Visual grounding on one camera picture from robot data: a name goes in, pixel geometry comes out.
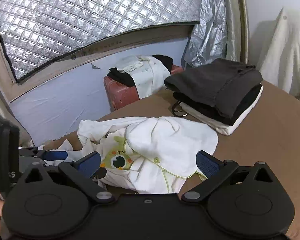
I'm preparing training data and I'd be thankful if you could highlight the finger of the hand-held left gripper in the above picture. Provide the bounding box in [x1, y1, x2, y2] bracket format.
[18, 147, 68, 167]

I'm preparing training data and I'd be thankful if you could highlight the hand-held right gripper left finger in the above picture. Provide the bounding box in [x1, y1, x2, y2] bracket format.
[22, 152, 115, 204]

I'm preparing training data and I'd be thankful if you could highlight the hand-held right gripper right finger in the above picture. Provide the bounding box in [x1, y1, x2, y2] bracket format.
[182, 150, 277, 203]

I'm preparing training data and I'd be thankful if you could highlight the white garment with monster print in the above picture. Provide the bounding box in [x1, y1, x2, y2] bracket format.
[36, 116, 219, 195]

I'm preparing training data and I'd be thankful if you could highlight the black folded garment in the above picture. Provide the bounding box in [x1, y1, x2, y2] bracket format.
[172, 85, 262, 126]

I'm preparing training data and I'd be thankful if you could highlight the pink suitcase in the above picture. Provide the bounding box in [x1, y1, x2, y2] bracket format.
[103, 64, 184, 112]

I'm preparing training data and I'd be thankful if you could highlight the black crumpled garment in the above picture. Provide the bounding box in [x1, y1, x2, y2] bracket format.
[107, 67, 136, 87]
[151, 54, 174, 72]

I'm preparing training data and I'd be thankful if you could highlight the white crumpled garment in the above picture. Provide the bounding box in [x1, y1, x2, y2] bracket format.
[115, 54, 172, 99]

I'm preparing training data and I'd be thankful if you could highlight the white hanging cloth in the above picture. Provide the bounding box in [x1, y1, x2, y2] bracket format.
[260, 6, 300, 105]

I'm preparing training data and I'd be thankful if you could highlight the silver foil curtain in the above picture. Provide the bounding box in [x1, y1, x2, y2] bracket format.
[182, 0, 240, 68]

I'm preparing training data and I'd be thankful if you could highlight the silver quilted insulation sheet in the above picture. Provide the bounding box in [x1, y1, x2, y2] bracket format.
[0, 0, 204, 80]

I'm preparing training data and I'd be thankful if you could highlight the beige curtain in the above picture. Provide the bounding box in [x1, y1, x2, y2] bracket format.
[225, 0, 249, 64]

